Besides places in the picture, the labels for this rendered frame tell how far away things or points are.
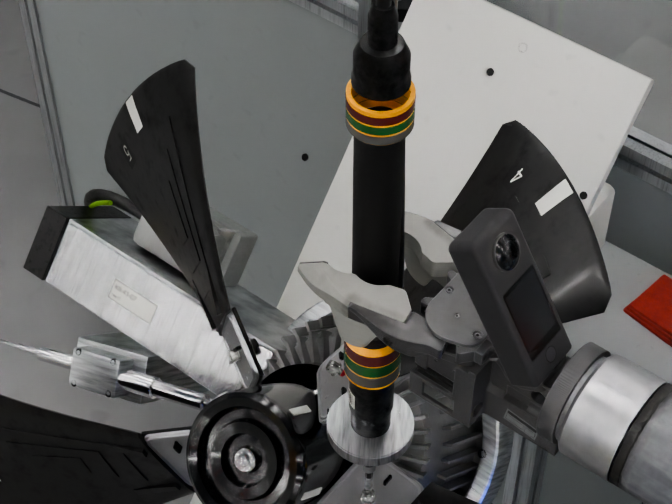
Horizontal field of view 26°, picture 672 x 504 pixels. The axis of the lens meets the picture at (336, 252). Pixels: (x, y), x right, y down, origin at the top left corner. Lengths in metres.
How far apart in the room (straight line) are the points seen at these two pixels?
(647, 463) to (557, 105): 0.56
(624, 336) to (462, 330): 0.87
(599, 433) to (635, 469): 0.03
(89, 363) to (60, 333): 1.45
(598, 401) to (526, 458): 1.17
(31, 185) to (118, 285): 1.72
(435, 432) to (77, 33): 1.38
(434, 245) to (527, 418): 0.14
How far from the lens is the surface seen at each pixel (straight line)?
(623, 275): 1.89
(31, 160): 3.28
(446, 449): 1.38
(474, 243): 0.90
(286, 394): 1.26
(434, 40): 1.47
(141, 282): 1.50
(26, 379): 2.88
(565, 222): 1.17
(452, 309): 0.98
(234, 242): 1.52
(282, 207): 2.42
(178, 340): 1.48
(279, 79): 2.22
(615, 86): 1.40
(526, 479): 2.15
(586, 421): 0.94
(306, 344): 1.40
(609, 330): 1.83
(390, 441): 1.16
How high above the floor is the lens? 2.27
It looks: 48 degrees down
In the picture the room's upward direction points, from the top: straight up
